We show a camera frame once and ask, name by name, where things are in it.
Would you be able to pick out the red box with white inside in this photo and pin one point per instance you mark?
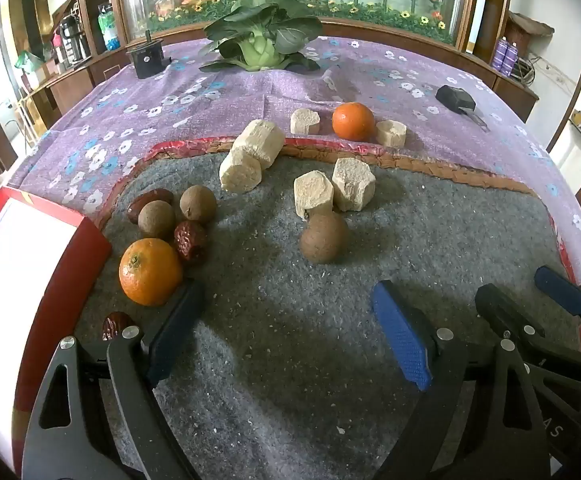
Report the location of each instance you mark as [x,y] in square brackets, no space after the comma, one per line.
[20,285]

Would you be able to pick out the brown longan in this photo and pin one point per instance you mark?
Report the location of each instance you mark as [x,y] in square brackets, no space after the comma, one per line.
[198,203]
[324,237]
[156,219]

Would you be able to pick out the large orange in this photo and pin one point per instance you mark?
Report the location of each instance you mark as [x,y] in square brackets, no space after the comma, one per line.
[150,272]

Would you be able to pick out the small orange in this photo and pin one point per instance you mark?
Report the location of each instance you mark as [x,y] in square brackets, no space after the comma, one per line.
[353,120]

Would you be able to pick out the grey felt mat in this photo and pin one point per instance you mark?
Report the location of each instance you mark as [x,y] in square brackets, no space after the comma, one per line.
[270,335]

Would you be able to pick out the black car key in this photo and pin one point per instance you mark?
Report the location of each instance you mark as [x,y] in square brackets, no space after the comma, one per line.
[453,97]

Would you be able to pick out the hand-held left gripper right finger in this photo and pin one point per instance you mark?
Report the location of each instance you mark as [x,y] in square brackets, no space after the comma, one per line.
[400,335]

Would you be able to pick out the beige hexagonal snack block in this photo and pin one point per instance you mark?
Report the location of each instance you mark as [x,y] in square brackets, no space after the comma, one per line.
[390,133]
[304,121]
[260,140]
[313,195]
[353,182]
[240,172]

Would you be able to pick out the brown box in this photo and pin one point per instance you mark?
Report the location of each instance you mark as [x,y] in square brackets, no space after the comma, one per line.
[525,30]

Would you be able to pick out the silver thermos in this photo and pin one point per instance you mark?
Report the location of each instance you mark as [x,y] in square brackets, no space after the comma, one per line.
[74,37]

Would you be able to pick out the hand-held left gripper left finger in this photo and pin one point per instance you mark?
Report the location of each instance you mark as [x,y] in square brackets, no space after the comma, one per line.
[170,340]

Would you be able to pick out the black metal device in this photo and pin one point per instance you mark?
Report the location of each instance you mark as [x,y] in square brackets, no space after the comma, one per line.
[145,57]

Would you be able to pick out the green plastic item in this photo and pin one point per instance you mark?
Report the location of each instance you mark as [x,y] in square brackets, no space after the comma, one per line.
[30,57]

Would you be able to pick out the red date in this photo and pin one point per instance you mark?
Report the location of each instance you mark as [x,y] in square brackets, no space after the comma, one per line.
[190,242]
[115,325]
[140,202]

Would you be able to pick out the green and blue bottle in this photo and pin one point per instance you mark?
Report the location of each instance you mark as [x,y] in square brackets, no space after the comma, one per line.
[109,27]

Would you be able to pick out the green bok choy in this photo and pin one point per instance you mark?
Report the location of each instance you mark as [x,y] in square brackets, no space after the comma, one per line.
[260,47]

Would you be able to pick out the purple floral tablecloth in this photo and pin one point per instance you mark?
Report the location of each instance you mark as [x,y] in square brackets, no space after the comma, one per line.
[220,95]

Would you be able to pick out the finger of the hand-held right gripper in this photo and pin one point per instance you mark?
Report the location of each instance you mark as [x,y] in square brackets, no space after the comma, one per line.
[505,310]
[560,290]

